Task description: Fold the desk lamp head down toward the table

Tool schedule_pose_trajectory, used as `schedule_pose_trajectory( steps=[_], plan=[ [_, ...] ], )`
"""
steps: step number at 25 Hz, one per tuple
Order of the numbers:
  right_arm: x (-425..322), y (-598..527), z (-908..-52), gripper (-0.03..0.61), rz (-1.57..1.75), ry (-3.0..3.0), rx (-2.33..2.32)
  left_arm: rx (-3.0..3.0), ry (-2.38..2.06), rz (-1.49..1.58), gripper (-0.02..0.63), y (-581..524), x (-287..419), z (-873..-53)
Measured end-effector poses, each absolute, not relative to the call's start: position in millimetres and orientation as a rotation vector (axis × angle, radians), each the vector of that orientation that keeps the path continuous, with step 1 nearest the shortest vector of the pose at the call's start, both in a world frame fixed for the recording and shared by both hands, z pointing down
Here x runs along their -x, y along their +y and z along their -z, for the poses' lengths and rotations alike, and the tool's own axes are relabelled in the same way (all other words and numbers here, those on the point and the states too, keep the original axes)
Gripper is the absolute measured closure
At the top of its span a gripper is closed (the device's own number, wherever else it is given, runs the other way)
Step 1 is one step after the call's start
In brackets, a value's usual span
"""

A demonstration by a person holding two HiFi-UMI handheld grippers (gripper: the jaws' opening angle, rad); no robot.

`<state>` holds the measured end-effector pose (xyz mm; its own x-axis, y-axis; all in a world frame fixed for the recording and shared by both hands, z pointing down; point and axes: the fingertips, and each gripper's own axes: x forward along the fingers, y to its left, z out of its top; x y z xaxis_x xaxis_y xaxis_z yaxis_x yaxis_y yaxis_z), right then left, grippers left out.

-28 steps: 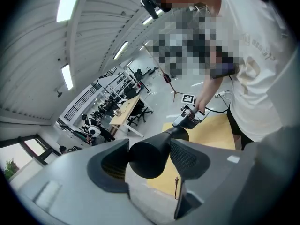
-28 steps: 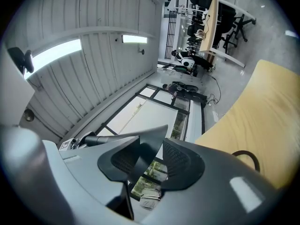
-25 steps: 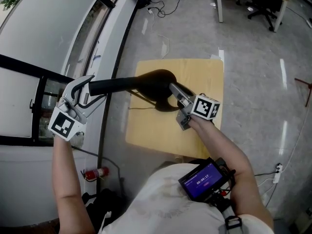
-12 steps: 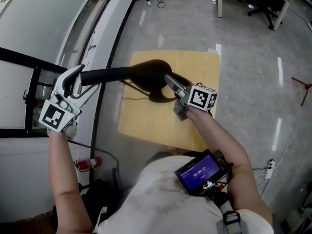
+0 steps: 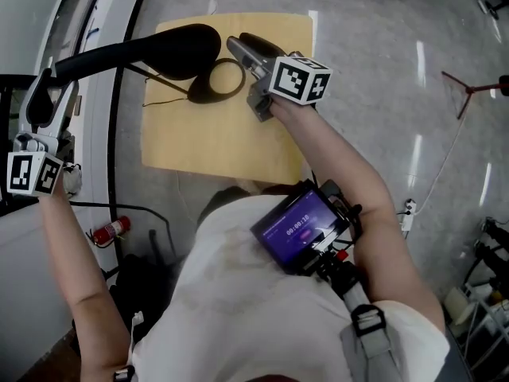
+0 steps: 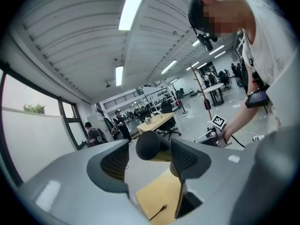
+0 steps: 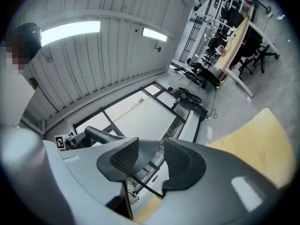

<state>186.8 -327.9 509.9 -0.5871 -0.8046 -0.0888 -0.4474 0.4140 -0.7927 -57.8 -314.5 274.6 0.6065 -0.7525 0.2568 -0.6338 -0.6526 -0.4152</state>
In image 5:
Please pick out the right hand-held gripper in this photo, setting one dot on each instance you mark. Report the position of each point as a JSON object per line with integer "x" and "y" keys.
{"x": 292, "y": 80}

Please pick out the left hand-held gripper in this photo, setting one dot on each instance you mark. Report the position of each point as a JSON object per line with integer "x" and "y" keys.
{"x": 24, "y": 173}

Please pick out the black desk lamp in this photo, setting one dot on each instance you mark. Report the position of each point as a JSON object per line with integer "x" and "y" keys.
{"x": 179, "y": 50}

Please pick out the person's right forearm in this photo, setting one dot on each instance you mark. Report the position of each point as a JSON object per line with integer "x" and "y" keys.
{"x": 358, "y": 197}

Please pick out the person's left forearm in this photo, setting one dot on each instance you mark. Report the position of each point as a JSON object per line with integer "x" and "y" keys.
{"x": 75, "y": 269}

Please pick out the white machine housing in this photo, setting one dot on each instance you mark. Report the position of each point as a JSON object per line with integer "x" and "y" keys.
{"x": 99, "y": 153}

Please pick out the wooden table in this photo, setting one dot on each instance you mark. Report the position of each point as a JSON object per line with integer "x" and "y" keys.
{"x": 222, "y": 141}

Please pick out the red fire extinguisher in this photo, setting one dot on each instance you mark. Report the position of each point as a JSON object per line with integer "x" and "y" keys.
{"x": 115, "y": 229}

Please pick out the person's dark trousers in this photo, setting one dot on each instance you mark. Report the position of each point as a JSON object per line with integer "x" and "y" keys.
{"x": 216, "y": 205}

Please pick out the chest-mounted screen device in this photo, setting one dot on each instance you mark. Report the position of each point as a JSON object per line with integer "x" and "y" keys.
{"x": 302, "y": 229}

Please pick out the black bag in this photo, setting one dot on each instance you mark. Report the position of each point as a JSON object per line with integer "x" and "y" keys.
{"x": 139, "y": 289}

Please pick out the red tripod stand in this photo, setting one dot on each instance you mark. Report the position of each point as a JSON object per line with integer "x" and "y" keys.
{"x": 471, "y": 90}

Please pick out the white power strip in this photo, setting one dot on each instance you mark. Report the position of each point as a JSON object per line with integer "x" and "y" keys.
{"x": 409, "y": 213}

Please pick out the person's white shirt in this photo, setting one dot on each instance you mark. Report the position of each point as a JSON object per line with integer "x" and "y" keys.
{"x": 238, "y": 301}

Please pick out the metal equipment cart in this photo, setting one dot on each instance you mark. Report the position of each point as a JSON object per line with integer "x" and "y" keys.
{"x": 485, "y": 293}

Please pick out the black chest mount rig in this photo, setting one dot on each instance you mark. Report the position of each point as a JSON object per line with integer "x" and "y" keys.
{"x": 342, "y": 269}

